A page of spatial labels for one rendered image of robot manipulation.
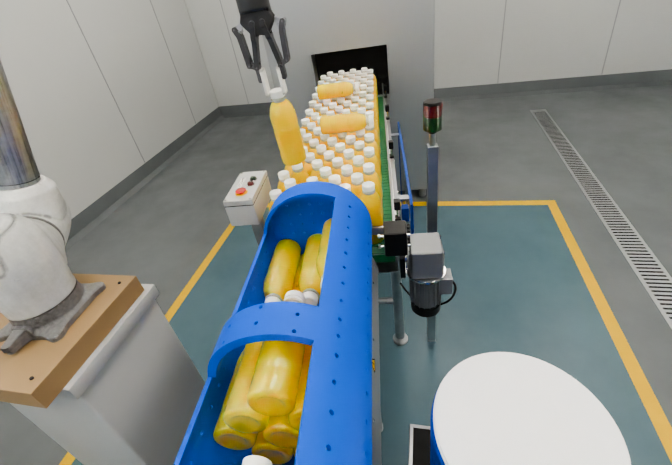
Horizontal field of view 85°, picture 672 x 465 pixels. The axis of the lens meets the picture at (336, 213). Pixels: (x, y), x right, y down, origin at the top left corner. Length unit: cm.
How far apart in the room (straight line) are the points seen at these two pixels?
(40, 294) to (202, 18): 505
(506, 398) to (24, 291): 100
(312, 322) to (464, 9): 472
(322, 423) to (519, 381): 38
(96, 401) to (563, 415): 99
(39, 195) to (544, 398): 120
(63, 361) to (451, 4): 482
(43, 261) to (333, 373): 73
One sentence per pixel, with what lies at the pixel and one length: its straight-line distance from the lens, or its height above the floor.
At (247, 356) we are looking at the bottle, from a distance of 69.
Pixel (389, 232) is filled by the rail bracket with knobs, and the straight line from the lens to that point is 110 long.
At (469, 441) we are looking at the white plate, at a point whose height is 104.
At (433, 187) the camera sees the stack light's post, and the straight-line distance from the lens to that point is 144.
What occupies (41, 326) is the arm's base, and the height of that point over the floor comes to 108.
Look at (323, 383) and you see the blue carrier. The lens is 56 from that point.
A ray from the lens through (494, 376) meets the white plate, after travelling 77.
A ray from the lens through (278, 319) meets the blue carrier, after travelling 61.
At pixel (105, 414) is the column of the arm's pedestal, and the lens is 118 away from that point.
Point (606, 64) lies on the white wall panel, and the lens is 562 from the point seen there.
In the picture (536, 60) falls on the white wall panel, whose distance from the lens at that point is 536.
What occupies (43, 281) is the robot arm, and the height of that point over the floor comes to 118.
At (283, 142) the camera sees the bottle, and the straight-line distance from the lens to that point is 105.
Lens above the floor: 168
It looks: 34 degrees down
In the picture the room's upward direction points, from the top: 10 degrees counter-clockwise
